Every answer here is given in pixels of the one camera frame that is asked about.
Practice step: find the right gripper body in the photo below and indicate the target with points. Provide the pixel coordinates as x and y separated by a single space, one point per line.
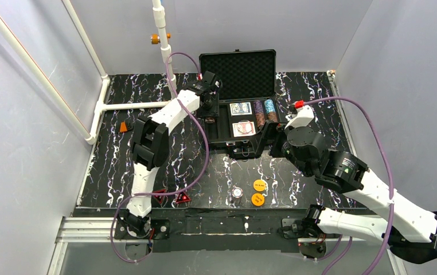
273 134

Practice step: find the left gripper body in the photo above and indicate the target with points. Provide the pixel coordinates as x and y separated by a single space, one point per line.
210 107

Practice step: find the yellow big blind button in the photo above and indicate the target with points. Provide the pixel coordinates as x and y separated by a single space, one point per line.
259 185
258 199

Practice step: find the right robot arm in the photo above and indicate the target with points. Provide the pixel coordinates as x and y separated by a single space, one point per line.
409 231

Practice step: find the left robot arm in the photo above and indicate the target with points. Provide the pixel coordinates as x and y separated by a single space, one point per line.
150 147

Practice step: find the black poker set case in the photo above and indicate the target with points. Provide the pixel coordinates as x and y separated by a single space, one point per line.
245 77

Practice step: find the brown chip stack in case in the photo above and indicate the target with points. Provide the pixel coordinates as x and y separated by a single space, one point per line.
273 116

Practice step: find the blue chip stack in case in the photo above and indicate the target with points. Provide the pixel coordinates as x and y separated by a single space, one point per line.
269 106

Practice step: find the purple chip stack in case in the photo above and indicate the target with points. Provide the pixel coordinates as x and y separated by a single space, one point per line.
259 113

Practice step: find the red playing card deck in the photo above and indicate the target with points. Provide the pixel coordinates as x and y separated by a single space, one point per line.
243 128

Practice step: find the blue playing card deck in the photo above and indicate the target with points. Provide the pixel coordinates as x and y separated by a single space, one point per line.
238 109

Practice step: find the orange pipe fitting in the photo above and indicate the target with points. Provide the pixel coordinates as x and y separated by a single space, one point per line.
156 39

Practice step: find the right red all-in triangle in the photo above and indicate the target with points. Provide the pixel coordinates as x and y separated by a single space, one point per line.
182 197

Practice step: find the red all-in triangle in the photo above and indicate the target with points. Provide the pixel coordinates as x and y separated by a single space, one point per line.
159 197
182 197

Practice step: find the left red all-in triangle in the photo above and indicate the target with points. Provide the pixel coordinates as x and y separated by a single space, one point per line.
159 197

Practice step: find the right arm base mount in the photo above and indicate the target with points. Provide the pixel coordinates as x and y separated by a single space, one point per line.
311 241

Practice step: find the white pvc pipe frame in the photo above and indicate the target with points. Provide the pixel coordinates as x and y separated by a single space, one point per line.
89 135

